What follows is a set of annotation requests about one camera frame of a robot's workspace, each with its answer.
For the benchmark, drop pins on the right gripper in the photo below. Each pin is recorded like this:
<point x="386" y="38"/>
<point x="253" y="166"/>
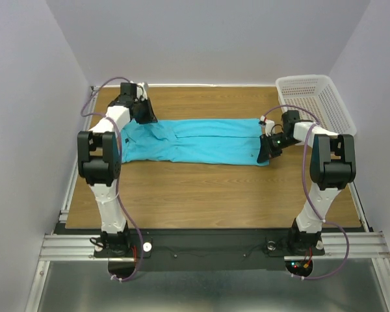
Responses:
<point x="266" y="147"/>

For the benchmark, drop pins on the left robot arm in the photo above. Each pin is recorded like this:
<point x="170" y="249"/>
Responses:
<point x="99" y="157"/>

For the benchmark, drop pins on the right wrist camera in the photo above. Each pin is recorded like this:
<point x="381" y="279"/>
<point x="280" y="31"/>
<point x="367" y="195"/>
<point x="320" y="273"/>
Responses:
<point x="266" y="126"/>

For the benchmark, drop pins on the left aluminium side rail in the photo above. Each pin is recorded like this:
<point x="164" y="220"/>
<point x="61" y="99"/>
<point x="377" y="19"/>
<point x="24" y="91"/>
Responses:
<point x="65" y="208"/>

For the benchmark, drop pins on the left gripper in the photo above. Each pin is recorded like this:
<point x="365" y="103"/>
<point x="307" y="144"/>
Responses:
<point x="149" y="116"/>

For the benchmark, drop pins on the aluminium frame rail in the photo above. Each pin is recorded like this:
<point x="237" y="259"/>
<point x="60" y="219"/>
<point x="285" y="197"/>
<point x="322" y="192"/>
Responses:
<point x="79" y="248"/>

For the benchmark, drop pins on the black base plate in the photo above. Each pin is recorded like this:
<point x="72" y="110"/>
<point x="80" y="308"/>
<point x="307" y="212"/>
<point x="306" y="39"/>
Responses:
<point x="273" y="256"/>

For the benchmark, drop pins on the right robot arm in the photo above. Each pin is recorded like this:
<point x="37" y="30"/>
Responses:
<point x="328" y="166"/>

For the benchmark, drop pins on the turquoise t-shirt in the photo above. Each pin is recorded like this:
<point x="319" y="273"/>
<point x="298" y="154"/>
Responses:
<point x="207" y="141"/>

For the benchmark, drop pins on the white plastic basket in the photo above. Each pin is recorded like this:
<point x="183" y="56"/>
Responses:
<point x="315" y="95"/>

